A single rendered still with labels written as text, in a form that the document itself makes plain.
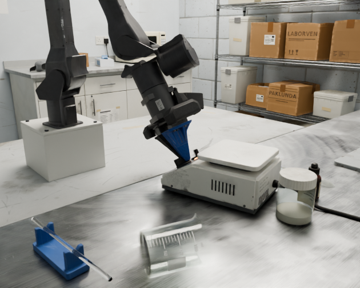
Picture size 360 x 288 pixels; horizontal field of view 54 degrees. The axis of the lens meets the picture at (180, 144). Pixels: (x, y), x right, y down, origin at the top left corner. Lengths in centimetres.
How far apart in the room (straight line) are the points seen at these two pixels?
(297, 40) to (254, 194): 243
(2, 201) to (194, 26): 367
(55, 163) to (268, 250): 46
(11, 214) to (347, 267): 53
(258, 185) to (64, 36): 47
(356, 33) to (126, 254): 245
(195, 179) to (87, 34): 316
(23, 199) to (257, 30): 266
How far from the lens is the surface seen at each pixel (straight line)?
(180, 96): 69
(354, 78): 316
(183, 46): 67
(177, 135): 68
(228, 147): 69
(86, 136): 80
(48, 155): 77
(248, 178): 60
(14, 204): 72
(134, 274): 49
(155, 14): 418
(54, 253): 54
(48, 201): 71
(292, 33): 300
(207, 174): 63
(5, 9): 344
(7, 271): 54
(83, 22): 370
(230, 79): 329
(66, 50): 76
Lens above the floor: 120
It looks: 18 degrees down
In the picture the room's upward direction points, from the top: straight up
